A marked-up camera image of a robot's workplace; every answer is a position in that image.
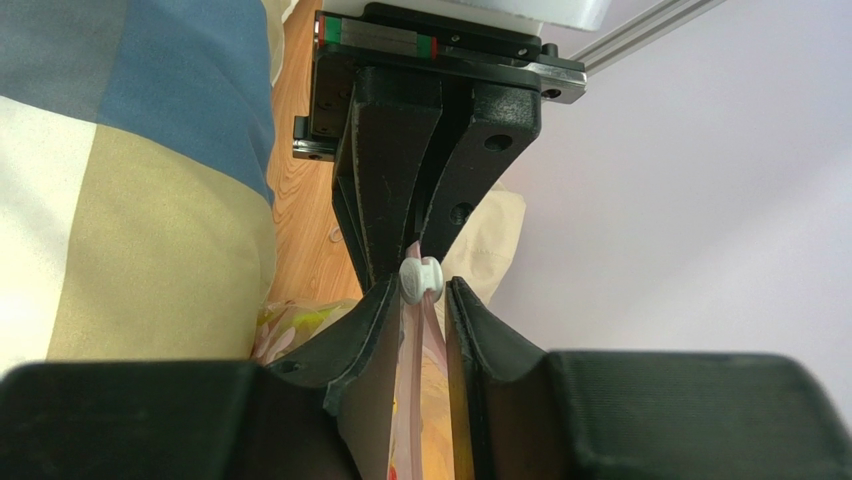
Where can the clear zip top bag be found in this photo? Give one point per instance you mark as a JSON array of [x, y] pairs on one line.
[[419, 373]]

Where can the aluminium frame rail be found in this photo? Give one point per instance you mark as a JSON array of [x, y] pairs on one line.
[[640, 32]]

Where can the plaid pillow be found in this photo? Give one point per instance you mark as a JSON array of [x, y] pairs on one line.
[[136, 219]]

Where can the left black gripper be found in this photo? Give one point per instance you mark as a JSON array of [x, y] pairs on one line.
[[386, 131]]

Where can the beige bucket hat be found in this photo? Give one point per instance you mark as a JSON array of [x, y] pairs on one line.
[[486, 246]]

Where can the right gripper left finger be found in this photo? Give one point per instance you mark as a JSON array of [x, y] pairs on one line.
[[141, 420]]

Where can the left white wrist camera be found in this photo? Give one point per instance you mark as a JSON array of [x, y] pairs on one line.
[[584, 15]]

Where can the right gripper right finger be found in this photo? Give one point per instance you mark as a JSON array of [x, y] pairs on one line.
[[520, 412]]

